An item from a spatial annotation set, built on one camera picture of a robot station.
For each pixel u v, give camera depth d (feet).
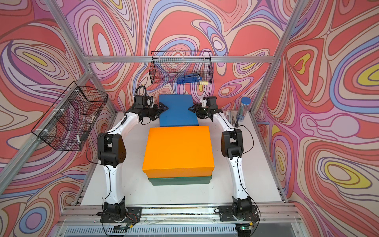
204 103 3.23
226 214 2.41
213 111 2.73
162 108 2.93
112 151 1.88
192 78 2.96
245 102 3.26
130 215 2.38
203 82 2.76
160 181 2.47
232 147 2.19
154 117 3.01
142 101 2.58
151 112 2.76
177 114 3.11
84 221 2.44
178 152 2.31
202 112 3.06
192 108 3.29
